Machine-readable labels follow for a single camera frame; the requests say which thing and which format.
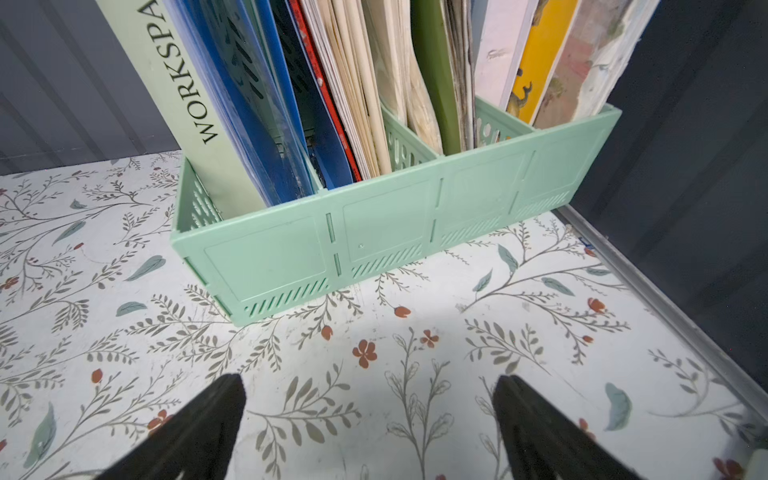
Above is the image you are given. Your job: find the blue folder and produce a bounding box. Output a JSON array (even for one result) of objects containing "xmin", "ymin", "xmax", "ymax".
[{"xmin": 166, "ymin": 1, "xmax": 361, "ymax": 206}]

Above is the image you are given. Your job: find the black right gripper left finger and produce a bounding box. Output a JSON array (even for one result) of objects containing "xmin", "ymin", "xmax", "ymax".
[{"xmin": 98, "ymin": 373, "xmax": 246, "ymax": 479}]

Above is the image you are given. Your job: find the yellow illustrated book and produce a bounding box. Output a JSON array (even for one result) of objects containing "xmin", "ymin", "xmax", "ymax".
[{"xmin": 507, "ymin": 0, "xmax": 580, "ymax": 125}]

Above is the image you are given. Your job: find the beige paper stack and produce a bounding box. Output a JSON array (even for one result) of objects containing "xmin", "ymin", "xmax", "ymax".
[{"xmin": 291, "ymin": 1, "xmax": 443, "ymax": 179}]

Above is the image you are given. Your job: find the white illustrated book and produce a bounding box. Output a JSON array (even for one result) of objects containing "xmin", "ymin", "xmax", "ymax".
[{"xmin": 532, "ymin": 1, "xmax": 659, "ymax": 129}]

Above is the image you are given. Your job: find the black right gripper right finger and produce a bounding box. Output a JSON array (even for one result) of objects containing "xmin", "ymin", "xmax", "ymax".
[{"xmin": 492, "ymin": 375, "xmax": 638, "ymax": 480}]

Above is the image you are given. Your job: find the green folder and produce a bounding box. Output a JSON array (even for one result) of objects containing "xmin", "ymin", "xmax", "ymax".
[{"xmin": 410, "ymin": 0, "xmax": 461, "ymax": 155}]

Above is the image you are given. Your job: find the pale green workspace book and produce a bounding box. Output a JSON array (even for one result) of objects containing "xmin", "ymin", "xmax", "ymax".
[{"xmin": 97, "ymin": 0, "xmax": 266, "ymax": 219}]

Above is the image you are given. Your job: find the mint green file organizer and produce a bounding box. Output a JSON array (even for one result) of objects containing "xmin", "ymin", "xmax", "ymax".
[{"xmin": 171, "ymin": 100, "xmax": 621, "ymax": 326}]

